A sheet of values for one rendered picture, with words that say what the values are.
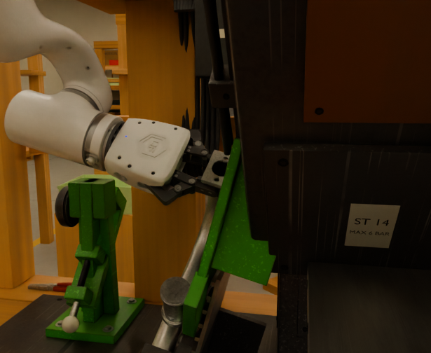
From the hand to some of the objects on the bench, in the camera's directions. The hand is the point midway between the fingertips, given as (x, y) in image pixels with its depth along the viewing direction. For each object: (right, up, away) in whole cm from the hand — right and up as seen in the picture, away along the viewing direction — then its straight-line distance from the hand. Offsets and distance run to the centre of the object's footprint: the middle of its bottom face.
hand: (215, 176), depth 64 cm
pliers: (-35, -26, +39) cm, 59 cm away
